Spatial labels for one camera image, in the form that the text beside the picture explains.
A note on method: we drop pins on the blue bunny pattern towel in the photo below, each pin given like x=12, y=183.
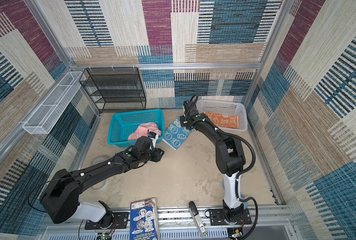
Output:
x=175, y=134

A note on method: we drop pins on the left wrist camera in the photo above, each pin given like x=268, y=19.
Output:
x=154, y=137

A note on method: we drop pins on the blue printed package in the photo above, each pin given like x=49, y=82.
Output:
x=144, y=220

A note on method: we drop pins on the orange bunny pattern towel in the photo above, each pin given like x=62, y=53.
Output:
x=221, y=120

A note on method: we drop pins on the pink terry towel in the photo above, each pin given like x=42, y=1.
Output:
x=143, y=130

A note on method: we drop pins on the black wire shelf rack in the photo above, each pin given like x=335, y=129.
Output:
x=114, y=89

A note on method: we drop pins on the white wire mesh tray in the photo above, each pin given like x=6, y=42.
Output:
x=42, y=121

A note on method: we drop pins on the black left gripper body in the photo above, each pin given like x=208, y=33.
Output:
x=154, y=156

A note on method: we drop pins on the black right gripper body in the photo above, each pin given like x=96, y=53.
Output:
x=184, y=120

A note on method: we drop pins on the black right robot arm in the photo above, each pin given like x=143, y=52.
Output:
x=234, y=157

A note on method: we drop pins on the black silver stapler tool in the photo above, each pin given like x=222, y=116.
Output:
x=197, y=219

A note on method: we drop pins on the teal plastic basket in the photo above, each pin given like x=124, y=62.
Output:
x=126, y=123

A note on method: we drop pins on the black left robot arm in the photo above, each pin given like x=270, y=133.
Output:
x=61, y=197

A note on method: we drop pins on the white plastic basket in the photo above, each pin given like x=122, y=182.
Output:
x=226, y=108

